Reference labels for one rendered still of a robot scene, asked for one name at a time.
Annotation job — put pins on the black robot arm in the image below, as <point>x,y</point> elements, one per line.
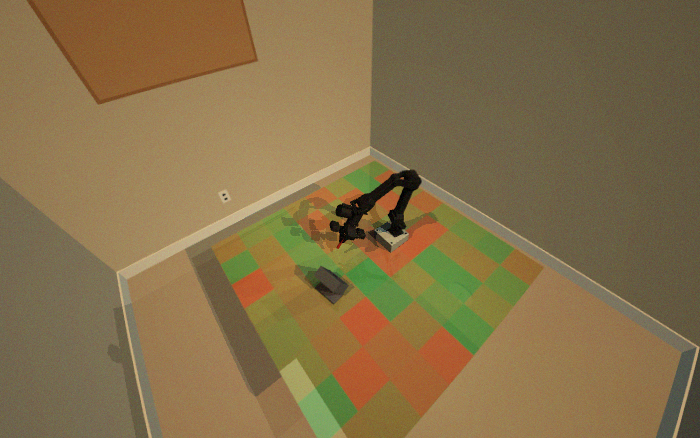
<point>366,202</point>

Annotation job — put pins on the dark grey sloped panel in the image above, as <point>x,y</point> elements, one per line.
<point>330,286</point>

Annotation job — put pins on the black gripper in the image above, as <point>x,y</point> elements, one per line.
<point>335,227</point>

